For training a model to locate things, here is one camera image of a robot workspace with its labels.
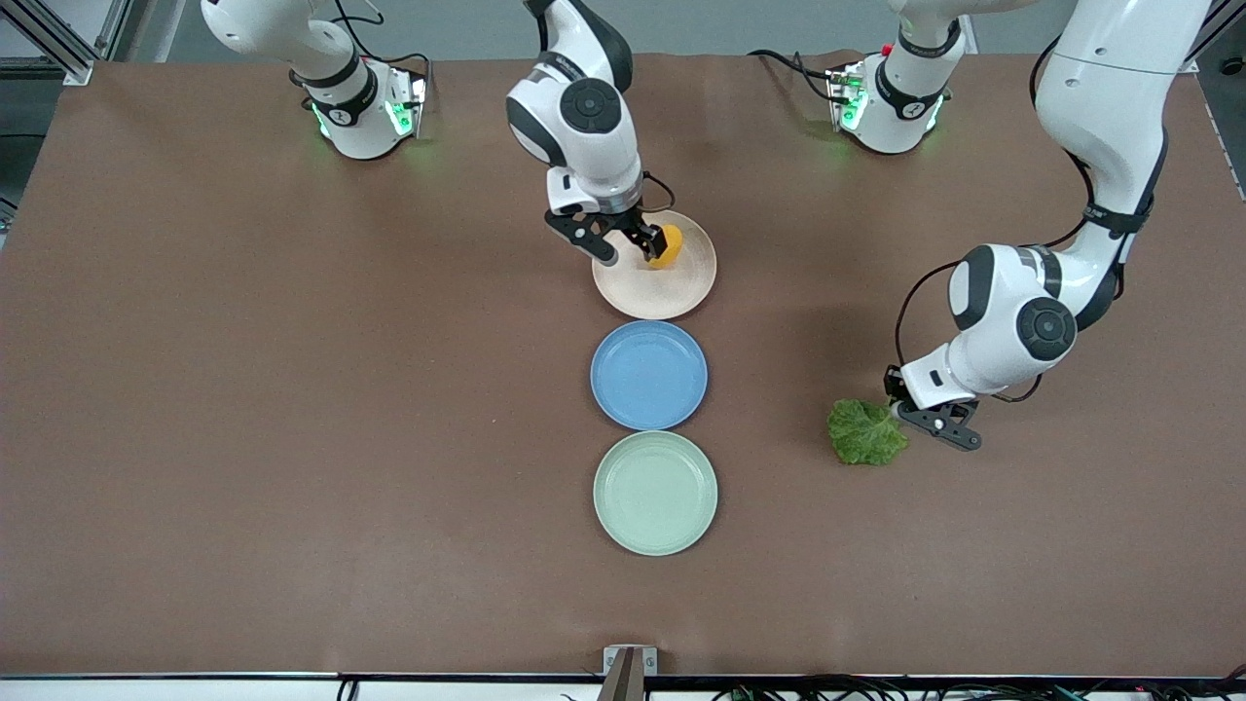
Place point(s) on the green lettuce leaf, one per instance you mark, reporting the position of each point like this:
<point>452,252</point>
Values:
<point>864,436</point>

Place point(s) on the light green round plate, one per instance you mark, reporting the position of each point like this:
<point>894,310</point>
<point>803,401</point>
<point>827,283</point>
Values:
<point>654,495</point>

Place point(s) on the small metal bracket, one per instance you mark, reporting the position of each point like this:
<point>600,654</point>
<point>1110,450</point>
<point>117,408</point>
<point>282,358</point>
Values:
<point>611,656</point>

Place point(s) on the brown table cover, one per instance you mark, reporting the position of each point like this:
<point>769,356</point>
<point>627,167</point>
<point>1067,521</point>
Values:
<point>292,535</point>

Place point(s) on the yellow lemon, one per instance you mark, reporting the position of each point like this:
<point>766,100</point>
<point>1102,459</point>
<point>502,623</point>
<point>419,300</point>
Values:
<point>672,249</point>

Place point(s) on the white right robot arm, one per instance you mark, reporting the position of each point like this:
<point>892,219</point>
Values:
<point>584,107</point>

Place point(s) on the blue round plate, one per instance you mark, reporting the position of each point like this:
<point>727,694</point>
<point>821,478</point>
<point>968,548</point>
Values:
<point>648,376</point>

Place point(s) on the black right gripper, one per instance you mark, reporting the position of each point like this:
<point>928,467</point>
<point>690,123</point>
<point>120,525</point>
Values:
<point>630,226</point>

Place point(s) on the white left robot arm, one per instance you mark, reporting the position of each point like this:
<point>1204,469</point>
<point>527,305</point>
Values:
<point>1110,107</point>

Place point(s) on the brown camera mount post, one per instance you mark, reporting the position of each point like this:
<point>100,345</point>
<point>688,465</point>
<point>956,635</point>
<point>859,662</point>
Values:
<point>623,682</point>

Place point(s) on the white table edge rail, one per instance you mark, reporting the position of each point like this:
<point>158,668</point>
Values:
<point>195,693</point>

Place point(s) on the aluminium frame profile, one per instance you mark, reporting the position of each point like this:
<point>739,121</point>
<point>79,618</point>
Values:
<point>58,44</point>

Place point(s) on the pink round plate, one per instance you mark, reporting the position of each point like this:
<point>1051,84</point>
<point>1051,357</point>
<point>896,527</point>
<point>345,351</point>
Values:
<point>652,292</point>

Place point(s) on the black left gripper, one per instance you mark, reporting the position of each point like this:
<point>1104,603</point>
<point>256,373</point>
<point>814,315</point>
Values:
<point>893,382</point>

